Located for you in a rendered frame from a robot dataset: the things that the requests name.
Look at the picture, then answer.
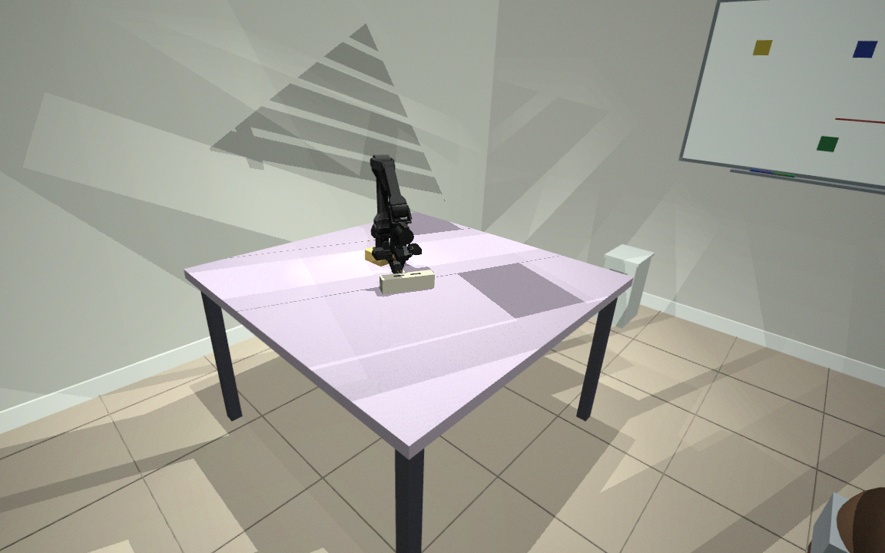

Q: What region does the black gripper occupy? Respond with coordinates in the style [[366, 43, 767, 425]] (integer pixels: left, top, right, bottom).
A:
[[372, 235, 422, 272]]

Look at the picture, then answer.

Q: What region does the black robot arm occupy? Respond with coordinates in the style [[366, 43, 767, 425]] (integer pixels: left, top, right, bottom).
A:
[[370, 154, 414, 262]]

